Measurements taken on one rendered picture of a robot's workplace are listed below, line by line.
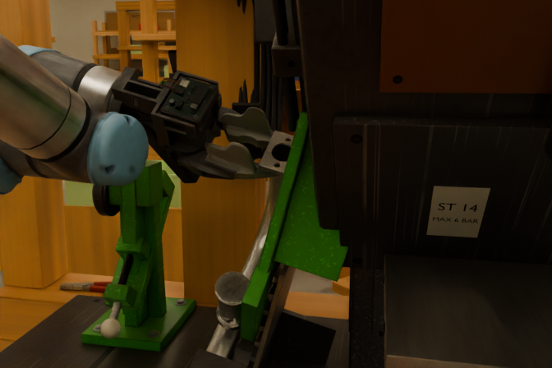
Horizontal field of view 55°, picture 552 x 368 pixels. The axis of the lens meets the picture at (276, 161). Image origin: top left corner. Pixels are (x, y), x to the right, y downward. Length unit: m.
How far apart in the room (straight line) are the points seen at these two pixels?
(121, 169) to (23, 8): 0.61
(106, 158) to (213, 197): 0.44
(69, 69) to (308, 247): 0.36
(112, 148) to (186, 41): 0.44
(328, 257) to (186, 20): 0.53
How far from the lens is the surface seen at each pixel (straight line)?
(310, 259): 0.55
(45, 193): 1.14
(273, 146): 0.62
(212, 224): 0.96
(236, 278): 0.57
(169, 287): 1.11
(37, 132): 0.51
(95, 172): 0.54
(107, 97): 0.65
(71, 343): 0.90
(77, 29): 11.76
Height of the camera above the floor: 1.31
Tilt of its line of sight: 10 degrees down
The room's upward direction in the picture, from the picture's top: straight up
